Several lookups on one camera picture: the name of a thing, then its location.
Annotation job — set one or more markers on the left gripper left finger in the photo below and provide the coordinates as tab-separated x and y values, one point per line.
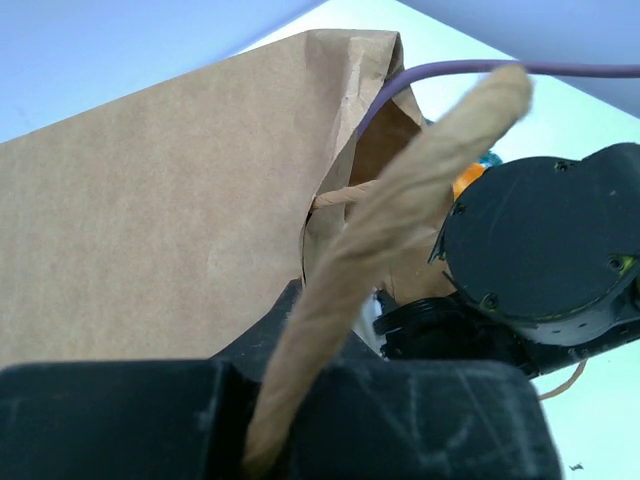
141	419

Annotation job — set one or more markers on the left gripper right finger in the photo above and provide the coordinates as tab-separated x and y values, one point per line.
366	418

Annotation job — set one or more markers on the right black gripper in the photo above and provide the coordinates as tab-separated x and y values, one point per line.
543	257

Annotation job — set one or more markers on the long braided fake bread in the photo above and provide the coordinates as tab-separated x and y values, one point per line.
470	175

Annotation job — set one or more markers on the brown paper bag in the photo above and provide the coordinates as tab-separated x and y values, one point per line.
164	225

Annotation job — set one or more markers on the teal floral tray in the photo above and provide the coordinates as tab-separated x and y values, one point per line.
490	159

